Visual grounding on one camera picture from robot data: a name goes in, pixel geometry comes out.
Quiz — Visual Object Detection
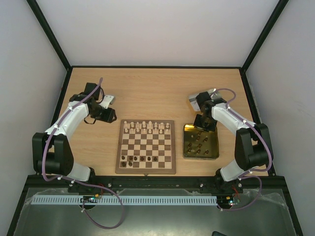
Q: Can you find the wooden chessboard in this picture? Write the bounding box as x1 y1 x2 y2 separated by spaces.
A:
115 119 176 175

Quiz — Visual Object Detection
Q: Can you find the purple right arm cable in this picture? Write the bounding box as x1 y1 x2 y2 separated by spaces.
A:
214 88 274 212

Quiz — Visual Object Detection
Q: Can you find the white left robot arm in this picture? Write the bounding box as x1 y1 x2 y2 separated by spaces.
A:
32 83 117 182

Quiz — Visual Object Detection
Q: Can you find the gold tin tray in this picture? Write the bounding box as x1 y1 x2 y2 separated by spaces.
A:
183 124 220 160

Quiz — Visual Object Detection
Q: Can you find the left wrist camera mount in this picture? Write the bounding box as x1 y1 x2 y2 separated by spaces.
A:
100 95 115 109

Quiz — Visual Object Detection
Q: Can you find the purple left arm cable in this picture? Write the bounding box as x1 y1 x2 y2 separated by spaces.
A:
42 77 125 230

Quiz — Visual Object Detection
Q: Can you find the silver tin lid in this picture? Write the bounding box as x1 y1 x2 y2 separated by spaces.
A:
188 88 226 114

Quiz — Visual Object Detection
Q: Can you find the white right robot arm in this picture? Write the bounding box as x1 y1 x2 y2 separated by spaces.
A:
194 89 273 193

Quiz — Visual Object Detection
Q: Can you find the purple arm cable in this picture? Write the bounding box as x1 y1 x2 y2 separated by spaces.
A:
214 88 274 212
42 77 125 230

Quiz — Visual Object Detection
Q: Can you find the white slotted cable duct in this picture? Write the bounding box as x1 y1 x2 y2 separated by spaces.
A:
31 195 217 206

